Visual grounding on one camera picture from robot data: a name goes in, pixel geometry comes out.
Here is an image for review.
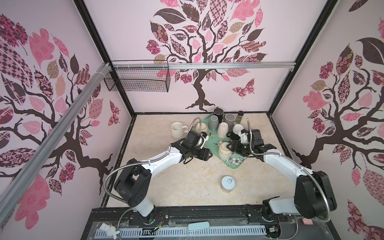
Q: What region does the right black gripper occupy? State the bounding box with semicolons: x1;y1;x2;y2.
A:
226;139;254;155

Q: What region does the green floral tray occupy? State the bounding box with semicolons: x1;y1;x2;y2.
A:
202;114;246;169

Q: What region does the orange cream scalloped mug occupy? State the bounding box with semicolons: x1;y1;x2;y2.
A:
194;123;208;134

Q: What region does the white ribbed-bottom mug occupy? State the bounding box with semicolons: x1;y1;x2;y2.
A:
171;122;188;139

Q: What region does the cream speckled mug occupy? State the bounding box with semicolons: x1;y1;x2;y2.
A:
218;141;233;161

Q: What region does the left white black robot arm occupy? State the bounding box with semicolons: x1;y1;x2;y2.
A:
114;131;213;222

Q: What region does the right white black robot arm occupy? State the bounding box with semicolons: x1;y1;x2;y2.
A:
227;129;337;222

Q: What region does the black white mug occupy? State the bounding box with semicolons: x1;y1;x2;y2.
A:
227;124;244;141

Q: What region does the pink mug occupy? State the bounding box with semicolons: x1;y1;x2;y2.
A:
217;122;229;139

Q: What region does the dark grey mug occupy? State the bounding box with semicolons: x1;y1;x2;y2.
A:
224;113;236;131

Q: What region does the spice jar black lid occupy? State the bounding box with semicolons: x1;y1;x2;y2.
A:
235;111;244;125

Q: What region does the light blue eraser block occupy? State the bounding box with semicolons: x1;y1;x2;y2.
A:
188;222;210;232

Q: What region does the pink sponge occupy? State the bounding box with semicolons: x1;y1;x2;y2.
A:
302;218;313;226

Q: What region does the white power plug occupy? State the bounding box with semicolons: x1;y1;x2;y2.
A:
100;223;120;240

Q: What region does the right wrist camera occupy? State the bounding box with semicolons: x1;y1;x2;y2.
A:
238;129;248;144

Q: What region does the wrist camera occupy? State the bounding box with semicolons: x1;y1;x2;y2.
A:
199;132;209;149
238;129;248;144

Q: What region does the right metal cable conduit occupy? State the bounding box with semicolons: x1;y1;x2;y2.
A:
246;118;331;223

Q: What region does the metal cable conduit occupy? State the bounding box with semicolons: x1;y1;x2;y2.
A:
103;116;202;208
246;118;331;223

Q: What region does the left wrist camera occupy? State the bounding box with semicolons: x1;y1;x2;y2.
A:
199;132;209;149

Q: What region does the left metal cable conduit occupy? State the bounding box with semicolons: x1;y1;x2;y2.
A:
103;116;202;208

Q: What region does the white slotted cable duct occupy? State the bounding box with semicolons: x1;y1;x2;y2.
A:
94;225;267;240

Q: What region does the back aluminium rail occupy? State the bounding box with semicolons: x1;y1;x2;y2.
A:
113;62;296;70

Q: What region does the aluminium rail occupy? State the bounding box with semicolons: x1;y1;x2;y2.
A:
1;63;111;224
113;62;296;70

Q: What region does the black wire basket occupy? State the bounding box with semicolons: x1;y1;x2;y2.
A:
104;60;171;93

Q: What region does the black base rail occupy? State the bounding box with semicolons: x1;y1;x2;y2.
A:
81;205;340;240

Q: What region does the left aluminium rail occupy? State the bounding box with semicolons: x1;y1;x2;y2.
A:
1;63;111;224

